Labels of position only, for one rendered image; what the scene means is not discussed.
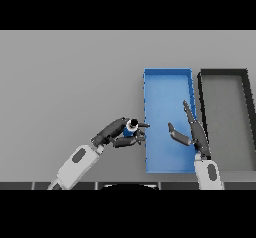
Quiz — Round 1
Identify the dark grey bin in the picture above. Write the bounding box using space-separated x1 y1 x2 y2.
196 68 256 174

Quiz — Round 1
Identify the blue pipe with pale ring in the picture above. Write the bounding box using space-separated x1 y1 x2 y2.
122 117 140 138

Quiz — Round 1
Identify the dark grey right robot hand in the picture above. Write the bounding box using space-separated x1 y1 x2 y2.
167 99 212 160

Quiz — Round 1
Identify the blue bin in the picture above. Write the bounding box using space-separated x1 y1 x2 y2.
143 67 198 174

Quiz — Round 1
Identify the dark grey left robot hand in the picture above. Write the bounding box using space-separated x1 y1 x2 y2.
90 117 151 149

